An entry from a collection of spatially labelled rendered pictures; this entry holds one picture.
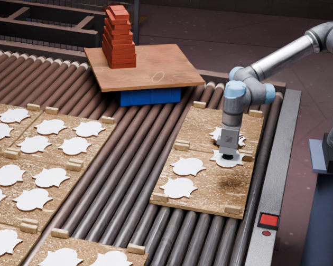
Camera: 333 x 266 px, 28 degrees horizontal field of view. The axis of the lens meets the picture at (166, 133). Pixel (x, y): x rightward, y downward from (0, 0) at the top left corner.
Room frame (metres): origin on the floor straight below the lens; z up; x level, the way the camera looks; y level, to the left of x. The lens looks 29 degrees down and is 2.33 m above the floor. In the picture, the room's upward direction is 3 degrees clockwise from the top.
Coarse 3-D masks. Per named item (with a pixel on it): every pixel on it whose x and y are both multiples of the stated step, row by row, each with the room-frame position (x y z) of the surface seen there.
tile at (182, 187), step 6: (174, 180) 2.16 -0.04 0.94; (180, 180) 2.16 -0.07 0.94; (186, 180) 2.17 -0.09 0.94; (162, 186) 2.12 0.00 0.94; (168, 186) 2.12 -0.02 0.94; (174, 186) 2.12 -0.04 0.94; (180, 186) 2.12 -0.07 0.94; (186, 186) 2.13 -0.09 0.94; (192, 186) 2.13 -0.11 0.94; (168, 192) 2.08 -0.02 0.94; (174, 192) 2.08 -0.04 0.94; (180, 192) 2.08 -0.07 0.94; (186, 192) 2.09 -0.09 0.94; (174, 198) 2.04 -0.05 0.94; (180, 198) 2.05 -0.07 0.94
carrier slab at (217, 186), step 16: (176, 160) 2.33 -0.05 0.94; (208, 160) 2.34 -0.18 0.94; (160, 176) 2.20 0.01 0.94; (176, 176) 2.21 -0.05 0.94; (192, 176) 2.21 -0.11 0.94; (208, 176) 2.22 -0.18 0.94; (224, 176) 2.23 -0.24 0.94; (240, 176) 2.23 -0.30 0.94; (160, 192) 2.09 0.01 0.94; (192, 192) 2.10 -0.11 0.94; (208, 192) 2.11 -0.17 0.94; (224, 192) 2.11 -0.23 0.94; (240, 192) 2.12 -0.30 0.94; (192, 208) 2.00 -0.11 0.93; (208, 208) 2.00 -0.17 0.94
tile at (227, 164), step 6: (216, 150) 2.21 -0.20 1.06; (216, 156) 2.17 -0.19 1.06; (234, 156) 2.18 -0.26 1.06; (240, 156) 2.18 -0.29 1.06; (216, 162) 2.13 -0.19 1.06; (222, 162) 2.13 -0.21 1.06; (228, 162) 2.13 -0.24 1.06; (234, 162) 2.13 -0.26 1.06; (240, 162) 2.14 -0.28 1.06; (228, 168) 2.10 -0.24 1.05
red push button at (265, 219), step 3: (261, 216) 1.98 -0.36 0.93; (264, 216) 1.98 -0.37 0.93; (267, 216) 1.98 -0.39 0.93; (270, 216) 1.98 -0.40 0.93; (273, 216) 1.98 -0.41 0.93; (261, 219) 1.96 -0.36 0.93; (264, 219) 1.96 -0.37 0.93; (267, 219) 1.97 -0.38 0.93; (270, 219) 1.97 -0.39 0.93; (273, 219) 1.97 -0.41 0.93; (276, 219) 1.97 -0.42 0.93; (261, 222) 1.94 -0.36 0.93; (264, 222) 1.95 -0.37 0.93; (267, 222) 1.95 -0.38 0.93; (270, 222) 1.95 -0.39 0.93; (273, 222) 1.95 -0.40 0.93; (276, 222) 1.95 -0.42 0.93
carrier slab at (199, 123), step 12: (192, 108) 2.82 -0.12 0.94; (192, 120) 2.69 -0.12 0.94; (204, 120) 2.70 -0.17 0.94; (216, 120) 2.71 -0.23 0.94; (252, 120) 2.73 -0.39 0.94; (180, 132) 2.57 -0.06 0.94; (192, 132) 2.57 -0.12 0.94; (204, 132) 2.58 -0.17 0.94; (240, 132) 2.60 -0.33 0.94; (252, 132) 2.61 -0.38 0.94; (192, 144) 2.47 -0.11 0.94; (204, 144) 2.48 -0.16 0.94; (252, 144) 2.50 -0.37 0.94; (252, 156) 2.40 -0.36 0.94
